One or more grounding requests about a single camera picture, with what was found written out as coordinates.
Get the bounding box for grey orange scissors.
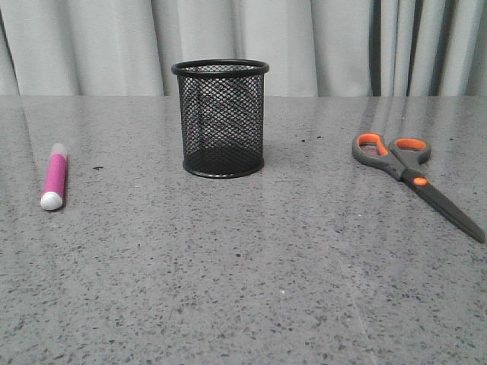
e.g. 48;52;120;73
352;132;486;243

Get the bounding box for grey curtain backdrop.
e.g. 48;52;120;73
1;1;486;97

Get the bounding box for black mesh pen holder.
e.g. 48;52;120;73
171;59;269;179

